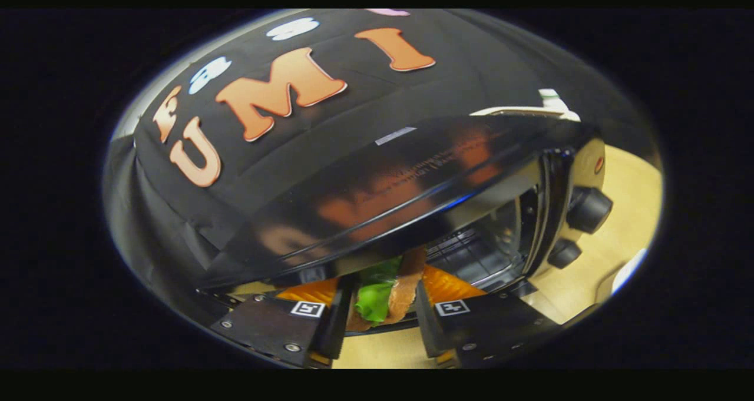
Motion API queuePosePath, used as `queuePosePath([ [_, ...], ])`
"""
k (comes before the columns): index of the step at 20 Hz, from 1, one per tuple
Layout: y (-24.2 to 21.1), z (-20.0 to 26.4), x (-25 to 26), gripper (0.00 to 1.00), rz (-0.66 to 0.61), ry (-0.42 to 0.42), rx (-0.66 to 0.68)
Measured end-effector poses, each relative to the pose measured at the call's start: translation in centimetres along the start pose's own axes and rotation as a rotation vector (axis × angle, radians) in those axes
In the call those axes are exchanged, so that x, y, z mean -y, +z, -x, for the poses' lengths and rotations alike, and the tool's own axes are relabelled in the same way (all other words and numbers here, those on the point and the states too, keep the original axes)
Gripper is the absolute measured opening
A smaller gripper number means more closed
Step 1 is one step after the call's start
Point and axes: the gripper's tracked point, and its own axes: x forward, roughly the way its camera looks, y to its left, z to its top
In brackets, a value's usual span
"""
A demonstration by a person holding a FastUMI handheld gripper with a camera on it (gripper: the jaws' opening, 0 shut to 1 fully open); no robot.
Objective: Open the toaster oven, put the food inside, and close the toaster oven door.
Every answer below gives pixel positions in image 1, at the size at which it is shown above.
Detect white pop-up toaster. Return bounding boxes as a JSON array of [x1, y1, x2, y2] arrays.
[[471, 105, 581, 122]]

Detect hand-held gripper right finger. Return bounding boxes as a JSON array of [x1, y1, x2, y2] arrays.
[[414, 264, 561, 369]]

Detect black toaster oven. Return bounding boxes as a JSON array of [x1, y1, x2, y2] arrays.
[[197, 114, 614, 337]]

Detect white bottle green label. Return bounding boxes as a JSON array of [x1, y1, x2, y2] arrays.
[[539, 88, 569, 112]]

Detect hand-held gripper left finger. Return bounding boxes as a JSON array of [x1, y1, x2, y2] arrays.
[[211, 276, 356, 369]]

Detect white plate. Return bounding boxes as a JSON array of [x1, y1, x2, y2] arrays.
[[611, 248, 649, 296]]

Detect lettuce sandwich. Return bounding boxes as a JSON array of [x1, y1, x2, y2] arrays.
[[345, 248, 428, 333]]

